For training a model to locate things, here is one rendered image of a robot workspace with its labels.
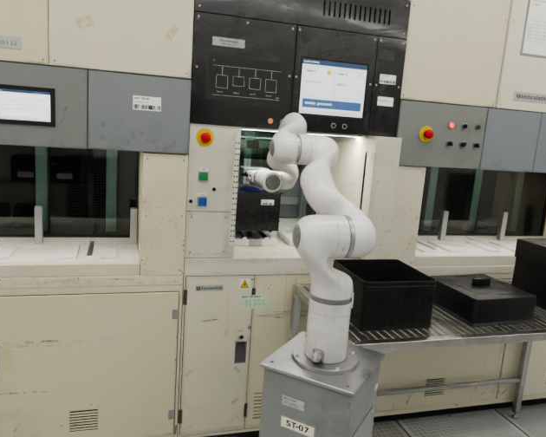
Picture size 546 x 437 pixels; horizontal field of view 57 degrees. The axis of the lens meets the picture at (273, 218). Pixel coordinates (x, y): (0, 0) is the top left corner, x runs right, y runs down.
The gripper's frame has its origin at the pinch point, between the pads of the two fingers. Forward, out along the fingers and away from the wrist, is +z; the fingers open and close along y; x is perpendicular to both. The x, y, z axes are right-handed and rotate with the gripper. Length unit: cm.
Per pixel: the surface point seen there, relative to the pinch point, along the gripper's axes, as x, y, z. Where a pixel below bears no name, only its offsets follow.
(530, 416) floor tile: -119, 151, -35
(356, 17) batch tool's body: 67, 30, -30
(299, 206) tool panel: -24, 44, 55
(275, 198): -9.6, 8.1, -10.2
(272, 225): -22.0, 7.8, -10.2
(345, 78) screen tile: 43, 28, -30
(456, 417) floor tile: -119, 109, -28
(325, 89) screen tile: 38, 20, -30
